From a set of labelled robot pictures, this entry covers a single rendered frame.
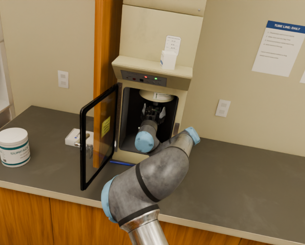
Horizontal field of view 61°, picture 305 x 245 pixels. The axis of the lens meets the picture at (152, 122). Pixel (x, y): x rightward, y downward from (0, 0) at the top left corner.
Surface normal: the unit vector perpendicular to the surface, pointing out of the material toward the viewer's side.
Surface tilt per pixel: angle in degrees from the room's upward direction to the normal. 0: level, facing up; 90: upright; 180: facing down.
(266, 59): 90
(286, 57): 90
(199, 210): 0
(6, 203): 90
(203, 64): 90
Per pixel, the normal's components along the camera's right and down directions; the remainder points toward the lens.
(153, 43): -0.14, 0.48
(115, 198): -0.42, -0.14
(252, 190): 0.13, -0.86
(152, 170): -0.17, -0.49
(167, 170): 0.34, -0.38
